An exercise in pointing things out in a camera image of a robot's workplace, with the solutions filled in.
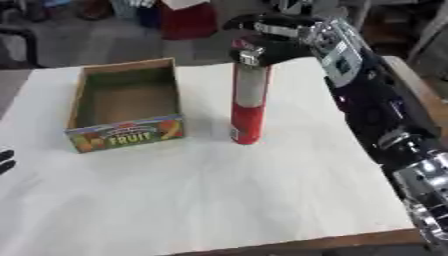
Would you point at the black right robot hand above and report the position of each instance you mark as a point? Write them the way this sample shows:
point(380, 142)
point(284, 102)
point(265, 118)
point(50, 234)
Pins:
point(274, 50)

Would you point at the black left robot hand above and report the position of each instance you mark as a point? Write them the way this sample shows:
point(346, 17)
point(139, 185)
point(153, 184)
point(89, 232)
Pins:
point(5, 161)

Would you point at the red bottle with white label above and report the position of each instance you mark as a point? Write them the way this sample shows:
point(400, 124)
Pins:
point(249, 106)

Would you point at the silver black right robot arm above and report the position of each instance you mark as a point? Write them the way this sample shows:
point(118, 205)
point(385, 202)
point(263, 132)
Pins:
point(379, 110)

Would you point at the red bag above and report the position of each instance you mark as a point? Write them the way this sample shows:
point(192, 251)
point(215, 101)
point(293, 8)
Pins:
point(188, 20)

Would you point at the black chair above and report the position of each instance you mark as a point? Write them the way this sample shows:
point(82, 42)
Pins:
point(20, 40)

